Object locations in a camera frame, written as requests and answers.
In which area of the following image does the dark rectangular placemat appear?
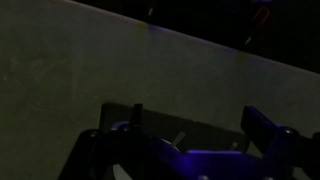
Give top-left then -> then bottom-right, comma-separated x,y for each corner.
99,103 -> 250,154

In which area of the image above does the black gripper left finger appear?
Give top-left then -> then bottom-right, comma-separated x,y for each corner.
58,104 -> 157,180

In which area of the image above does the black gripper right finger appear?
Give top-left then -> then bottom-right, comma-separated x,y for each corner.
241,106 -> 320,180

